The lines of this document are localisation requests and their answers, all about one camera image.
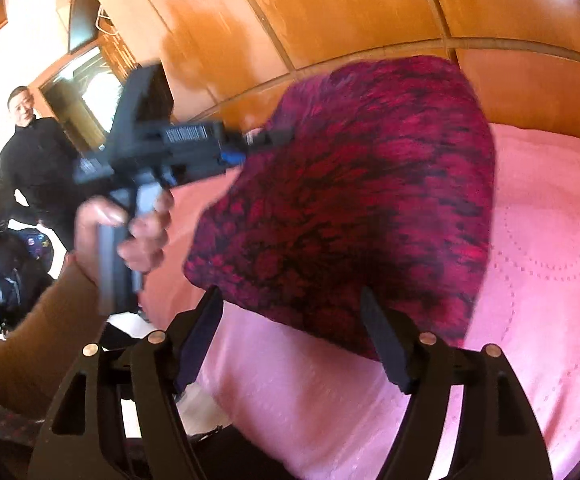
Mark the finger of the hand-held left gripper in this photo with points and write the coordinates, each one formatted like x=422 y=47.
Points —
x=270 y=137

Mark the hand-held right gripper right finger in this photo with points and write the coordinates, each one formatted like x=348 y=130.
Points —
x=386 y=342

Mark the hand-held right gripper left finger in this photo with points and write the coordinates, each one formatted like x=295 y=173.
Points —
x=203 y=332

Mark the red black patterned knit garment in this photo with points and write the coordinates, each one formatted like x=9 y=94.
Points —
x=370 y=185

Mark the person's left forearm tan sleeve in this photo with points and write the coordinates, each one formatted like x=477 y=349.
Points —
x=34 y=340

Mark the person's left hand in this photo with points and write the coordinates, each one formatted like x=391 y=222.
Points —
x=152 y=240

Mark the dark cloth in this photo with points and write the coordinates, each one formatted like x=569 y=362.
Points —
x=240 y=455

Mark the wooden headboard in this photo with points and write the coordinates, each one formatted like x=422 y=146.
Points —
x=320 y=10

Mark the pink bed sheet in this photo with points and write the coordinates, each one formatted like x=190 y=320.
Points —
x=545 y=260

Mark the wooden door frame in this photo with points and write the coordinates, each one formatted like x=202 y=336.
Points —
x=52 y=85

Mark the dark wall-mounted screen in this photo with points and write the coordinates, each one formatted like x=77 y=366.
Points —
x=82 y=15

